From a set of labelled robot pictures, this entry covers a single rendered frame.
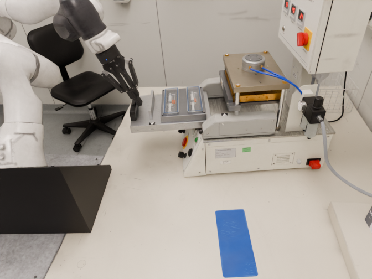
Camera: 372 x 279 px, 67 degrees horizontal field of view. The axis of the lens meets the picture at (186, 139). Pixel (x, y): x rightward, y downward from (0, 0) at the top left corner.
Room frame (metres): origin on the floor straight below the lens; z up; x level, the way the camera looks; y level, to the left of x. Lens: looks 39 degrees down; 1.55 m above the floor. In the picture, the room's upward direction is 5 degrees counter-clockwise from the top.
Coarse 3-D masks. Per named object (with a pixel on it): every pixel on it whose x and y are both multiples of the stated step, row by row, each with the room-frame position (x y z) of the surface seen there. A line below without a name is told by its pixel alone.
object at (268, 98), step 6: (228, 78) 0.96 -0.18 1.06; (228, 84) 0.93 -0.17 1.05; (270, 90) 0.85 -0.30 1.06; (276, 90) 0.84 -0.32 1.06; (234, 96) 0.83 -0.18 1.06; (240, 96) 0.83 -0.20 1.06; (246, 96) 0.83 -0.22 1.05; (252, 96) 0.83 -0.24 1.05; (258, 96) 0.83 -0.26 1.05; (264, 96) 0.83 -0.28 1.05; (270, 96) 0.83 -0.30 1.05; (276, 96) 0.82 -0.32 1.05; (240, 102) 0.83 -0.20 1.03; (246, 102) 0.83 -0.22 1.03; (252, 102) 0.83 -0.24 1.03; (258, 102) 0.83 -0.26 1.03; (264, 102) 0.83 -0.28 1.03; (270, 102) 0.82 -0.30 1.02; (276, 102) 0.82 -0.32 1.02
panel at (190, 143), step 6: (186, 132) 0.99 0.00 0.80; (198, 132) 0.84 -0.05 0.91; (192, 138) 0.88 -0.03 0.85; (198, 138) 0.81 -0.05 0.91; (186, 144) 0.91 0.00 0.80; (192, 144) 0.84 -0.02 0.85; (198, 144) 0.78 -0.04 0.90; (186, 150) 0.88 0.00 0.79; (192, 150) 0.81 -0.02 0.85; (186, 156) 0.84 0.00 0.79; (192, 156) 0.78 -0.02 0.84; (186, 162) 0.81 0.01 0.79
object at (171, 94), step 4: (168, 88) 1.03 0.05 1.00; (172, 88) 1.02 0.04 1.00; (176, 88) 1.02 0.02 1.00; (164, 92) 0.99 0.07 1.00; (168, 92) 0.99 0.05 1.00; (172, 92) 0.99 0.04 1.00; (176, 92) 0.99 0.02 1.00; (164, 96) 0.96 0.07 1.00; (168, 96) 0.96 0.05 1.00; (172, 96) 0.96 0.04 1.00; (176, 96) 0.96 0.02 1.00; (164, 100) 0.93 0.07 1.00; (168, 100) 0.93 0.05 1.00; (172, 100) 0.93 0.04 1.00; (176, 100) 0.93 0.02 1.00; (164, 104) 0.91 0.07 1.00; (168, 104) 0.90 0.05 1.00; (172, 104) 0.90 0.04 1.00; (176, 104) 0.90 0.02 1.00; (164, 108) 0.87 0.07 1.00; (168, 108) 0.87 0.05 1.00; (172, 108) 0.87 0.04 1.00; (176, 108) 0.87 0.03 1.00; (164, 112) 0.85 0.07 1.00; (168, 112) 0.85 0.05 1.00
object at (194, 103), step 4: (188, 88) 1.01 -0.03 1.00; (192, 88) 1.01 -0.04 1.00; (196, 88) 1.01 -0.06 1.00; (188, 92) 0.98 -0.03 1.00; (192, 92) 0.97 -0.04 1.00; (196, 92) 0.97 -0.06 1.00; (188, 96) 0.95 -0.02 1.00; (192, 96) 0.94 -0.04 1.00; (196, 96) 0.94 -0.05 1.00; (200, 96) 0.94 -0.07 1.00; (188, 100) 0.92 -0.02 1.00; (192, 100) 0.92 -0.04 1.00; (196, 100) 0.91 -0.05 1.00; (200, 100) 0.91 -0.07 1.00; (188, 104) 0.89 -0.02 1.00; (192, 104) 0.89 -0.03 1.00; (196, 104) 0.89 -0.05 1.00; (200, 104) 0.88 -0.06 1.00; (188, 108) 0.86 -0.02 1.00; (192, 108) 0.86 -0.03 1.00; (196, 108) 0.86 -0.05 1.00; (200, 108) 0.85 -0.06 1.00
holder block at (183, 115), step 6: (162, 90) 1.03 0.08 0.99; (180, 90) 1.02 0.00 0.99; (162, 96) 0.98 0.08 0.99; (180, 96) 0.97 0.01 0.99; (186, 96) 0.96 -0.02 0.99; (162, 102) 0.93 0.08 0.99; (180, 102) 0.92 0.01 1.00; (186, 102) 0.92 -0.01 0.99; (204, 102) 0.91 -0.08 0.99; (162, 108) 0.89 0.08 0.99; (180, 108) 0.88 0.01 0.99; (186, 108) 0.88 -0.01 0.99; (204, 108) 0.87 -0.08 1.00; (162, 114) 0.85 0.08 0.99; (180, 114) 0.84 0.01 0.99; (186, 114) 0.84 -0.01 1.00; (192, 114) 0.84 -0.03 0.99; (198, 114) 0.83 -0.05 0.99; (204, 114) 0.83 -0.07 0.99; (162, 120) 0.84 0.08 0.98; (168, 120) 0.84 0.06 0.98; (174, 120) 0.84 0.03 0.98; (180, 120) 0.84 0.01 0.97; (186, 120) 0.83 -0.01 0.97; (192, 120) 0.83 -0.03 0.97
